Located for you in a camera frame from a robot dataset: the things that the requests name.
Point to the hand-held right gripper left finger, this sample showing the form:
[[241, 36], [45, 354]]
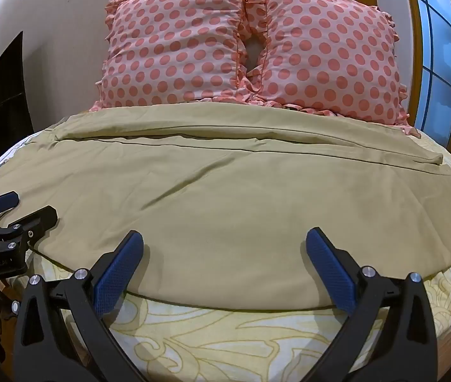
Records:
[[116, 276]]

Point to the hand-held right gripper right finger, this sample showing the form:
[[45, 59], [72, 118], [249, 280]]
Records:
[[331, 270]]

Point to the tan blanket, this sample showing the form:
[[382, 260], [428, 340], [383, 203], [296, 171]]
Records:
[[225, 207]]

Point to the yellow patterned bed sheet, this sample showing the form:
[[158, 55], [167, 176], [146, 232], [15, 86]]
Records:
[[225, 342]]

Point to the pink polka dot pillow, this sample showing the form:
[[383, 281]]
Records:
[[329, 53], [172, 43]]

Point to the dark wall panel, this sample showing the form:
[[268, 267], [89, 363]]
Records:
[[3, 91]]

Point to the window with blue frame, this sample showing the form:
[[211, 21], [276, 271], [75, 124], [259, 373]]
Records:
[[436, 59]]

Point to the yellow wooden window frame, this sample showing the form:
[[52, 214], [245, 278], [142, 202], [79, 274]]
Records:
[[412, 47]]

